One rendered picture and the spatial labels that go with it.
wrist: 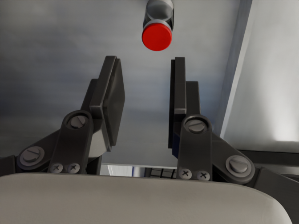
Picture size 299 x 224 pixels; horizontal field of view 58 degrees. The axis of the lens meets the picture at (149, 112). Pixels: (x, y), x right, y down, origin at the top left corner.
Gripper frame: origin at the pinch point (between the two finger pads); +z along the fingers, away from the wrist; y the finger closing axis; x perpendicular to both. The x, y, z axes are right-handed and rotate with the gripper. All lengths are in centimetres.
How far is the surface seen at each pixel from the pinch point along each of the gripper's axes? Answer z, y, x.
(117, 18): 11.1, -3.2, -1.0
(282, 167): 9.1, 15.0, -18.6
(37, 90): 11.2, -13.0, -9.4
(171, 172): 16.4, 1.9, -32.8
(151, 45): 6.4, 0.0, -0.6
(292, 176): 17.2, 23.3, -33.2
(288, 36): 11.2, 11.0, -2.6
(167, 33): 6.4, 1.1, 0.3
